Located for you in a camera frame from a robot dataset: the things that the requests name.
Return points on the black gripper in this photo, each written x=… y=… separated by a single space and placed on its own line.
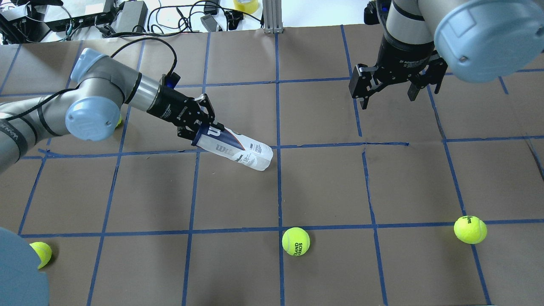
x=171 y=108

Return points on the yellow tape roll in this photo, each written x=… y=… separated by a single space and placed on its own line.
x=247 y=6

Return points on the white blue tennis ball can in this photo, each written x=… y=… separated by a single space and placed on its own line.
x=234 y=146

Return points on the tennis ball upper middle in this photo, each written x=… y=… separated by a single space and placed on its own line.
x=43 y=251

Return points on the black power adapter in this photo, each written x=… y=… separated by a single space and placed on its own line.
x=131 y=16

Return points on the aluminium frame post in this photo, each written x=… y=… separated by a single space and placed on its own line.
x=272 y=17

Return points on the tennis ball with black print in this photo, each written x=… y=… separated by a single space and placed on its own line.
x=296 y=241

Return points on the tennis ball centre left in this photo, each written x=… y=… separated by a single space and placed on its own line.
x=470 y=229

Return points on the tennis ball far edge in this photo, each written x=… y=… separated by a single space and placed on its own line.
x=119 y=122

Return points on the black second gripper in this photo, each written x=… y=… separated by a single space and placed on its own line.
x=400 y=58

